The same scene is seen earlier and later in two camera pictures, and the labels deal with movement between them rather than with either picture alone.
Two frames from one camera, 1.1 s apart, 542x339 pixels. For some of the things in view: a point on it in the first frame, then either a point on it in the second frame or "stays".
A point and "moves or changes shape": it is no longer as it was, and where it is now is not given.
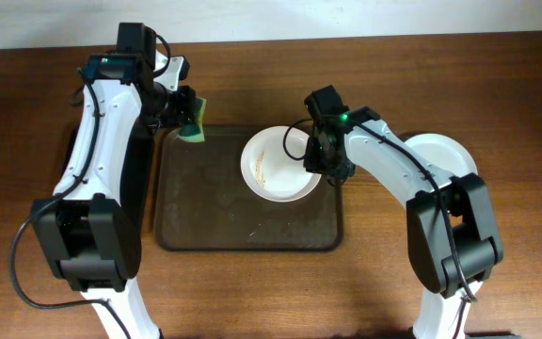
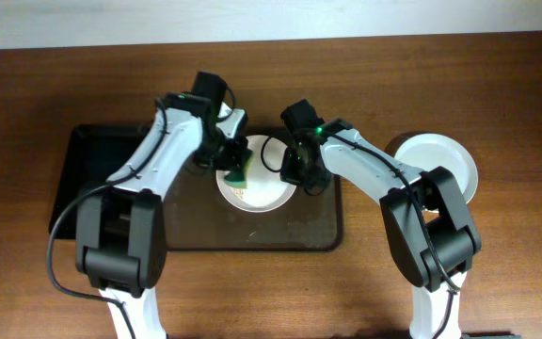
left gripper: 184,105 → 230,157
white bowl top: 273,164 moves or changes shape
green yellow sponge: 194,132 moves or changes shape
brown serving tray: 203,202 stays
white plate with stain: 446,154 stays
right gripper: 329,167 → 296,174
